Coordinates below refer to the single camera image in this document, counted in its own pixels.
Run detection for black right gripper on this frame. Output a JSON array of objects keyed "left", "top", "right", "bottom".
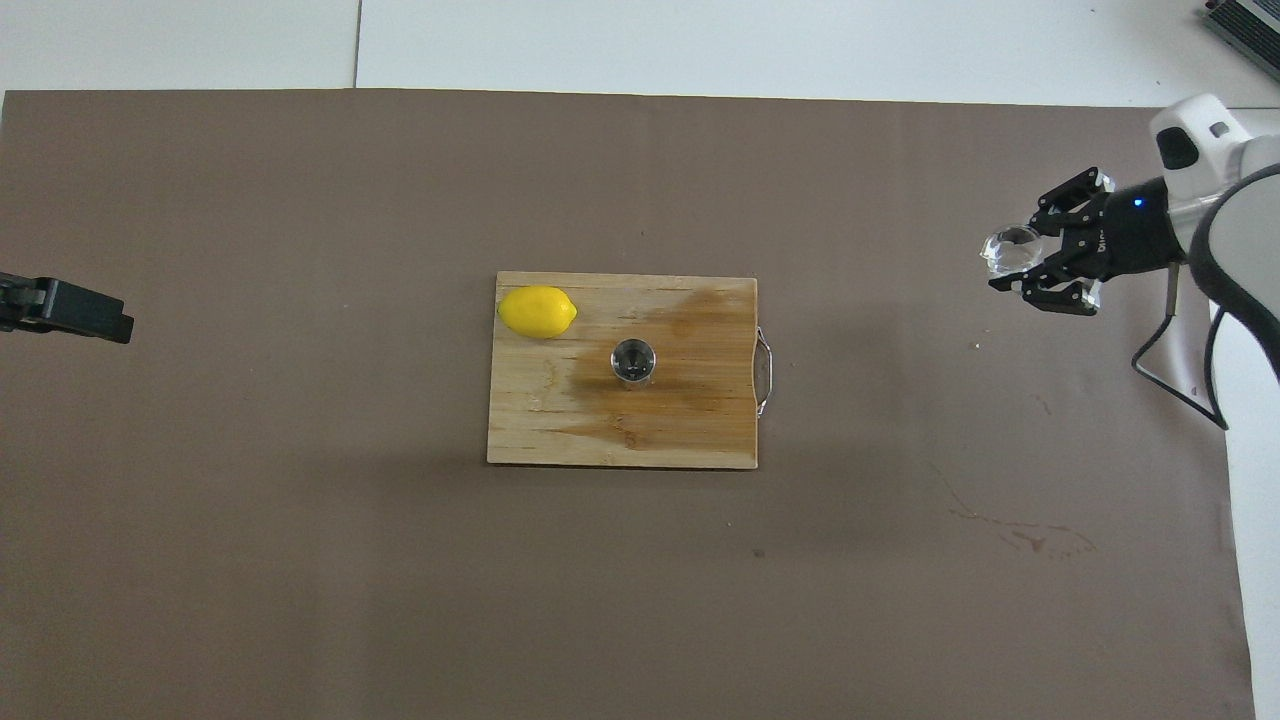
[{"left": 987, "top": 167, "right": 1186, "bottom": 318}]

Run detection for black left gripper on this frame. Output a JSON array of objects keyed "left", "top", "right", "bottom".
[{"left": 0, "top": 272, "right": 135, "bottom": 346}]

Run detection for small clear glass cup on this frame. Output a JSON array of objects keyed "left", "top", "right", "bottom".
[{"left": 980, "top": 225, "right": 1044, "bottom": 278}]

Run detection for steel double jigger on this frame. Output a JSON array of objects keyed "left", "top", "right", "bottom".
[{"left": 611, "top": 338, "right": 658, "bottom": 391}]

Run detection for grey ribbed metal device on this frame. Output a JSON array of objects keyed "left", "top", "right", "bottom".
[{"left": 1200, "top": 0, "right": 1280, "bottom": 73}]

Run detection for yellow lemon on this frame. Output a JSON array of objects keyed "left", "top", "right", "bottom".
[{"left": 497, "top": 285, "right": 580, "bottom": 341}]

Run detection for wooden cutting board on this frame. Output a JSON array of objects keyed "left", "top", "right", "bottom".
[{"left": 487, "top": 271, "right": 776, "bottom": 471}]

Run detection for brown table mat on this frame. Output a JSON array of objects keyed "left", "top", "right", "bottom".
[{"left": 0, "top": 88, "right": 1259, "bottom": 720}]

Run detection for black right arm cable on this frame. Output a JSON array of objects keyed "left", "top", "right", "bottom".
[{"left": 1132, "top": 260, "right": 1280, "bottom": 431}]

